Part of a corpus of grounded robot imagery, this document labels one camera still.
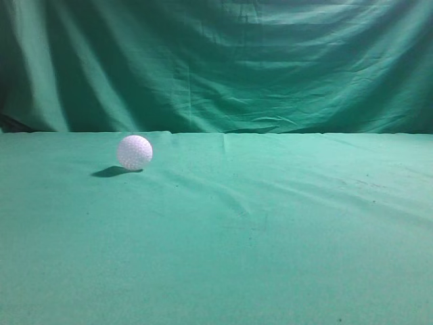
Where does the green table cloth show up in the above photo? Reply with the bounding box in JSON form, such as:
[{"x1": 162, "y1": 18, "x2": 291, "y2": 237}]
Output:
[{"x1": 1, "y1": 132, "x2": 432, "y2": 324}]

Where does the green backdrop cloth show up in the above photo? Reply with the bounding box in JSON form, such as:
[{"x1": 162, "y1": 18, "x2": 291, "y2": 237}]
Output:
[{"x1": 1, "y1": 1, "x2": 432, "y2": 133}]

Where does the white dimpled golf ball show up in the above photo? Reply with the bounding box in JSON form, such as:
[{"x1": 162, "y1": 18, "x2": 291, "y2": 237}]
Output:
[{"x1": 116, "y1": 135, "x2": 153, "y2": 171}]

